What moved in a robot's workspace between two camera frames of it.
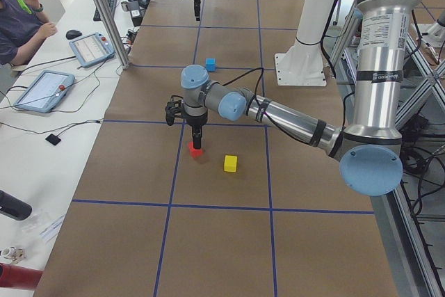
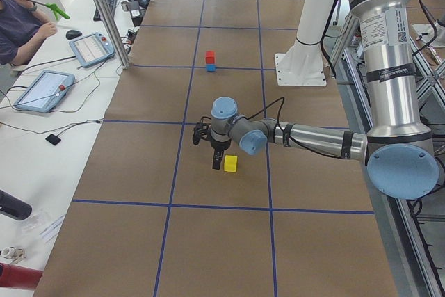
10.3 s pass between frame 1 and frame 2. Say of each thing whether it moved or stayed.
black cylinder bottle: stayed
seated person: stayed
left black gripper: moved
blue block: stayed
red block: moved
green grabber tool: moved
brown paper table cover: stayed
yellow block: stayed
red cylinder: stayed
